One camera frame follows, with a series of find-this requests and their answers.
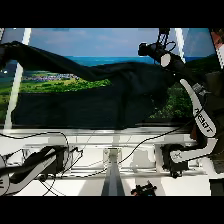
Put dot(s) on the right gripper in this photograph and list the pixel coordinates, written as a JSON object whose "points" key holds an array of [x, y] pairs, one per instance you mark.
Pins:
{"points": [[148, 50]]}

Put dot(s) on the black garment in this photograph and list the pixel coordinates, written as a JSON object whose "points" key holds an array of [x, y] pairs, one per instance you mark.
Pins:
{"points": [[100, 100]]}

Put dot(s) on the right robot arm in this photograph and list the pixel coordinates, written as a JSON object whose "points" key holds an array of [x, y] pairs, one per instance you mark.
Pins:
{"points": [[200, 113]]}

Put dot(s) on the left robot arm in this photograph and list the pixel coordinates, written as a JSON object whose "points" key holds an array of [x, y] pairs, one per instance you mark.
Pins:
{"points": [[30, 166]]}

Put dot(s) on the silver frame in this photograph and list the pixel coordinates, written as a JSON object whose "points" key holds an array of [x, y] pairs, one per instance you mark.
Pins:
{"points": [[113, 150]]}

